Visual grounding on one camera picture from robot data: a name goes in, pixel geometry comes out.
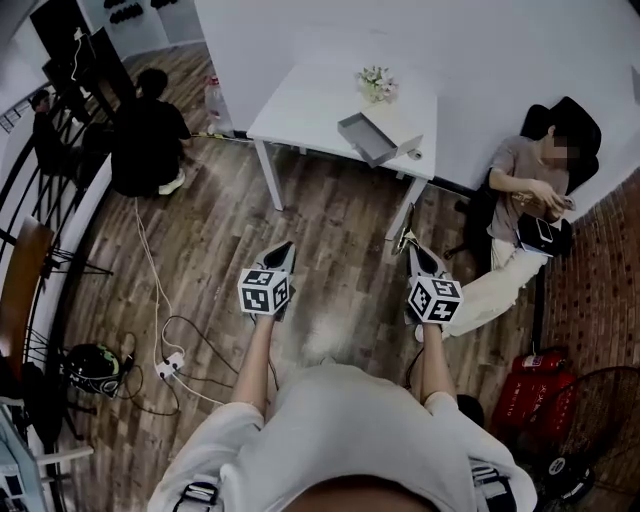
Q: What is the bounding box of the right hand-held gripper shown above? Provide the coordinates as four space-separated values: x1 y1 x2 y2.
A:
406 243 465 344

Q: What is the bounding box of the white cable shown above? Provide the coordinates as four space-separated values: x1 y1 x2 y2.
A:
131 195 227 407

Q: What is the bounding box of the small yellow metal object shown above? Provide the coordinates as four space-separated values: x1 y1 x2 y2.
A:
391 227 420 257

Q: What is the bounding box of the black cable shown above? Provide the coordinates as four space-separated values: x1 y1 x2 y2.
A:
117 314 242 418

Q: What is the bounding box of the red fire extinguisher box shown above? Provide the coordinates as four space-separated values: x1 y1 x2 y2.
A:
489 370 578 443

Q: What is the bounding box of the black floor fan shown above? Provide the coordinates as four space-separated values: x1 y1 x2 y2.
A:
519 365 640 502

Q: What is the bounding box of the black metal railing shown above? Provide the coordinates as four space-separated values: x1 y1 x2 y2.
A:
0 79 116 351

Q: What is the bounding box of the red fire extinguisher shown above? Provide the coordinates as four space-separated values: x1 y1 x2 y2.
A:
510 348 569 374

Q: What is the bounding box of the person's white shirt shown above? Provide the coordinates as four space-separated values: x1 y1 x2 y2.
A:
147 363 539 512

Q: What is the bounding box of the black lounge chair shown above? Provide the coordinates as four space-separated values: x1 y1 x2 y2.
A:
518 96 603 197

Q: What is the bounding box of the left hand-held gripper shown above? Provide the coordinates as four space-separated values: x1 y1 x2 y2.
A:
238 241 298 322

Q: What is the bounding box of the black and white device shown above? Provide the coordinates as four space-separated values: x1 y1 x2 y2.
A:
516 215 573 258

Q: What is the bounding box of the pale flower bouquet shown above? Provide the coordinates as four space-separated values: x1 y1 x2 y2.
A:
355 65 400 105

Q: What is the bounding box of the person's right forearm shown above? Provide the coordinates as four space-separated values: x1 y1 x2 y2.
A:
418 324 459 407

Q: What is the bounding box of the clear plastic water bottle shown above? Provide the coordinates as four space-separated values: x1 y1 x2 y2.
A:
203 75 232 136

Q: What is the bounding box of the black cabinet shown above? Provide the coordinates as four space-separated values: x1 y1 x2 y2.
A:
28 0 137 121

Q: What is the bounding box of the white power strip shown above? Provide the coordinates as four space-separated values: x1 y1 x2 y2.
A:
154 351 186 380

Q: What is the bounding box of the brown wooden chair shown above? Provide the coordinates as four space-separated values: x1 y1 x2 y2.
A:
0 215 55 383

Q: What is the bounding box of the grey box container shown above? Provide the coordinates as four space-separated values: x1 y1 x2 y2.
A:
336 112 426 169

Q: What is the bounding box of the white square table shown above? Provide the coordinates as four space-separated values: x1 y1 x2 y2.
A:
246 60 439 242

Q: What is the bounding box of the person's left forearm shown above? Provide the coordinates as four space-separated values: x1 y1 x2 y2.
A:
230 316 277 417

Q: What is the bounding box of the black helmet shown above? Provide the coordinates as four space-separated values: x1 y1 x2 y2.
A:
60 342 125 400

